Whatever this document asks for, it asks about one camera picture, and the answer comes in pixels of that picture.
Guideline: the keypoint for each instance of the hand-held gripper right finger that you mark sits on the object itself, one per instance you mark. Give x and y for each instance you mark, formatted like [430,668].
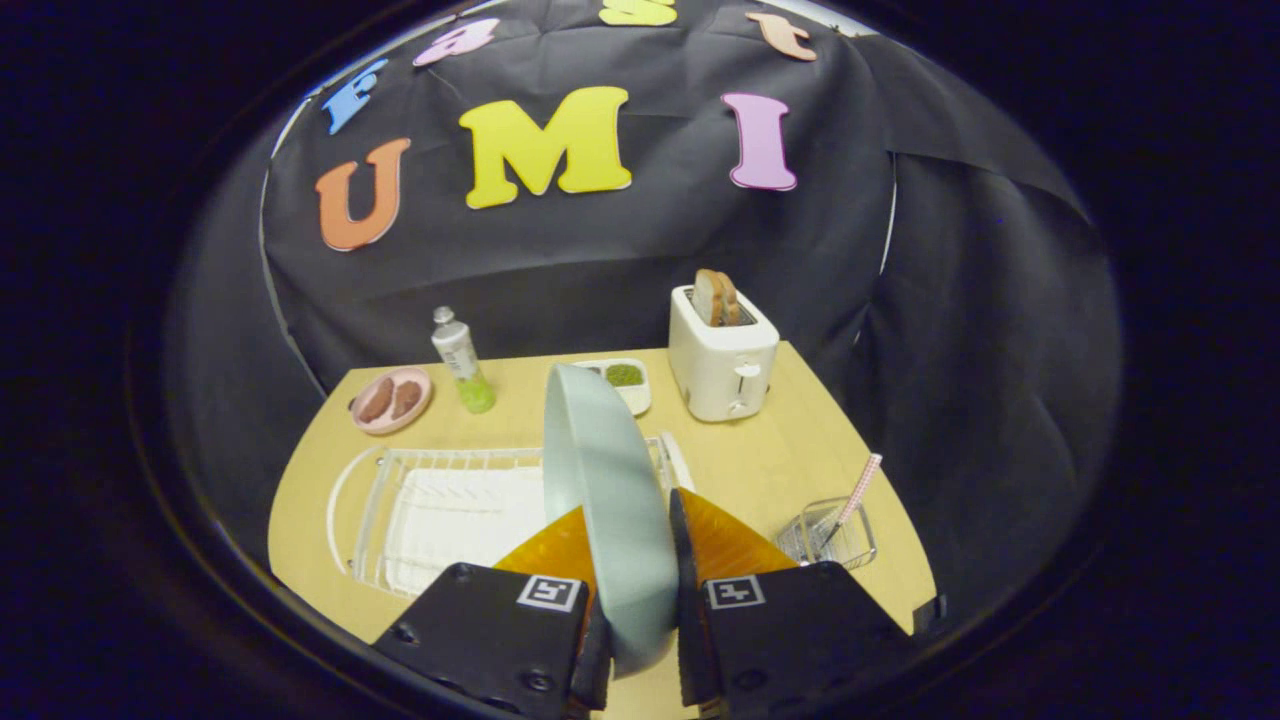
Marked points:
[683,560]

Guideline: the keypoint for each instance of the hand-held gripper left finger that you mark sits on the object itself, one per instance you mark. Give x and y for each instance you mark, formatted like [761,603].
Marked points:
[480,630]

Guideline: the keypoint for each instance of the pale green plate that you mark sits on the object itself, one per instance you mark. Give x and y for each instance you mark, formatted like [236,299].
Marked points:
[610,500]

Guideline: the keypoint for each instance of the white rack drain tray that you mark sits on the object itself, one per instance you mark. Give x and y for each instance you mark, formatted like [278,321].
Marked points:
[460,520]

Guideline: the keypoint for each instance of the white divided food tray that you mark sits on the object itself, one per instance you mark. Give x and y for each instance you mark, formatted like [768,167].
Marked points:
[635,400]

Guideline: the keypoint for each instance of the white toaster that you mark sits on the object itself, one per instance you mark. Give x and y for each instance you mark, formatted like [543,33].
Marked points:
[720,370]

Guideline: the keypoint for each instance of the pink bowl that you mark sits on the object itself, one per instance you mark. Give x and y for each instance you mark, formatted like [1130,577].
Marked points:
[425,395]

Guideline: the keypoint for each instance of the brown sausage piece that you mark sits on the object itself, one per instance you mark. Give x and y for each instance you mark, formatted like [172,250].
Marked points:
[406,399]
[377,401]

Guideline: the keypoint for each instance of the light toast bread slice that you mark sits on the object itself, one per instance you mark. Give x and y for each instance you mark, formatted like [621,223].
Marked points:
[706,298]

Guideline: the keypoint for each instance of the green liquid bottle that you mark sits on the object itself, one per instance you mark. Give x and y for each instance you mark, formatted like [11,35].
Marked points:
[458,350]

